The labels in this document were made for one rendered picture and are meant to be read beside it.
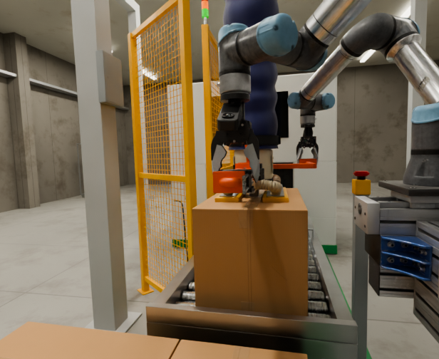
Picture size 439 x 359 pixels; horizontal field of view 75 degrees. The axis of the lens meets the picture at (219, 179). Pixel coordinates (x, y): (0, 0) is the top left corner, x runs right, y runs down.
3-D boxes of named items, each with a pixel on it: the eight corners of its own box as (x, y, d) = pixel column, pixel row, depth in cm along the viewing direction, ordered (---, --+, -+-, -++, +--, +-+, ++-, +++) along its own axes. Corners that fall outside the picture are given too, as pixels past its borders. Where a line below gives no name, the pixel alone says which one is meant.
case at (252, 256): (226, 257, 164) (224, 188, 161) (298, 261, 156) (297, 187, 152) (195, 315, 106) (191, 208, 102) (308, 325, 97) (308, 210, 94)
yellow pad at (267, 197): (265, 191, 144) (265, 181, 144) (286, 191, 142) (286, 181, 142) (262, 202, 111) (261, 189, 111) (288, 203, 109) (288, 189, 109)
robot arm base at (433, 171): (448, 181, 88) (450, 148, 87) (482, 186, 73) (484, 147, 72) (394, 181, 91) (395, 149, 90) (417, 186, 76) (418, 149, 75)
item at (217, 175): (219, 188, 74) (219, 169, 73) (249, 188, 72) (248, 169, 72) (213, 193, 66) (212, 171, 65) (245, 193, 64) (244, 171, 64)
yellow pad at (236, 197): (228, 191, 148) (228, 181, 147) (247, 191, 146) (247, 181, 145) (214, 202, 115) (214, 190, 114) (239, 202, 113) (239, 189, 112)
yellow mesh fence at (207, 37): (231, 249, 341) (226, 68, 322) (239, 250, 338) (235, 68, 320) (206, 298, 227) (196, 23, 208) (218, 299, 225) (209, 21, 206)
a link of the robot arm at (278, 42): (309, 20, 60) (269, 37, 68) (275, 3, 53) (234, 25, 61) (309, 59, 61) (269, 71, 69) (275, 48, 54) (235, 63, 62)
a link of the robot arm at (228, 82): (249, 71, 64) (213, 74, 65) (249, 92, 64) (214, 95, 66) (251, 80, 71) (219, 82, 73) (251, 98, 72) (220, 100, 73)
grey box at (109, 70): (117, 107, 190) (114, 60, 188) (124, 107, 189) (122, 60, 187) (98, 102, 171) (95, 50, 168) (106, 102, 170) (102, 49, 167)
